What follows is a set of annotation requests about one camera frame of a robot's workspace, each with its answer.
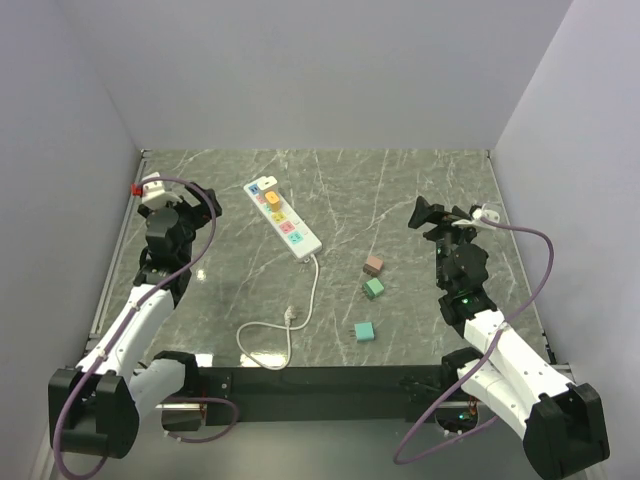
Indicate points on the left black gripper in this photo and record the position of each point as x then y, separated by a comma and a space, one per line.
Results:
200, 212

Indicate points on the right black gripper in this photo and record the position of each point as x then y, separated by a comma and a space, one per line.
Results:
423, 210

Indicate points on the pink charger plug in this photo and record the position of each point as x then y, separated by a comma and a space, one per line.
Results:
373, 266

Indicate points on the green charger plug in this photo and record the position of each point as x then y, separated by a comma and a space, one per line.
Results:
373, 288

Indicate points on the white power strip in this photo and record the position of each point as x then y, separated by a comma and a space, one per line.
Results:
286, 223

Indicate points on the teal charger plug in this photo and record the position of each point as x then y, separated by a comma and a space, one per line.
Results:
363, 332

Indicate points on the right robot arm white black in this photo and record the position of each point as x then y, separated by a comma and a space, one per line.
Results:
561, 424

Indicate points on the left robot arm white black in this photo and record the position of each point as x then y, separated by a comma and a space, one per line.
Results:
96, 407

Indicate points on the yellow charger plug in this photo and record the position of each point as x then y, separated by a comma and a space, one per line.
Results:
273, 200

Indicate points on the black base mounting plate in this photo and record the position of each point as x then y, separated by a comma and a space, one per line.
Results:
340, 393

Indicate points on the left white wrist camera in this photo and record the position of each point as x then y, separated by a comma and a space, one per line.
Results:
154, 193

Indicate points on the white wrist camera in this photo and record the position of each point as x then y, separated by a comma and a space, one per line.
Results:
485, 216
154, 193

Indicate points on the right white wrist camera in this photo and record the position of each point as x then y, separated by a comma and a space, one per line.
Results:
485, 216

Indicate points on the aluminium rail frame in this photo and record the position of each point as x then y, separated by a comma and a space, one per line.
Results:
121, 269

